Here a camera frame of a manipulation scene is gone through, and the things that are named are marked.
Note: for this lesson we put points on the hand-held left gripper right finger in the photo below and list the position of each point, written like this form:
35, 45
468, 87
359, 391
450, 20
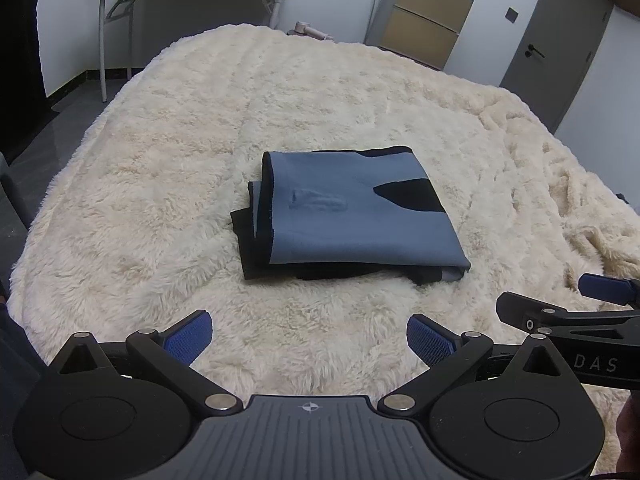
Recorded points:
430, 340

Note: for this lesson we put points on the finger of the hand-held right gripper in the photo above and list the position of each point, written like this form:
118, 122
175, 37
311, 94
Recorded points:
520, 310
607, 287

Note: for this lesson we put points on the pink floor appliance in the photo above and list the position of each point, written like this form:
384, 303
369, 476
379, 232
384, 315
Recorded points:
310, 31

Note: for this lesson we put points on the cream fluffy blanket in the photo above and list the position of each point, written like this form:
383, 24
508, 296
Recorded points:
200, 135

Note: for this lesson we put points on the beige cabinet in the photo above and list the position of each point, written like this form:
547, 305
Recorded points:
425, 10

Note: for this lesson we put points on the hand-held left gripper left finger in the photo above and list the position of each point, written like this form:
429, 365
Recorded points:
190, 335

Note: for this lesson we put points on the black curtain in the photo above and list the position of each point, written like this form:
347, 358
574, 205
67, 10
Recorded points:
20, 35

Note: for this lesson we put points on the blue and black garment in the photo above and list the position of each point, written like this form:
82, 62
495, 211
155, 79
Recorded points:
350, 210

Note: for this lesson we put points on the wall switch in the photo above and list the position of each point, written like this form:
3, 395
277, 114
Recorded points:
512, 14

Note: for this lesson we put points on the grey door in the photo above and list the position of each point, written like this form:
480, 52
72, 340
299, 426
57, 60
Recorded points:
560, 35

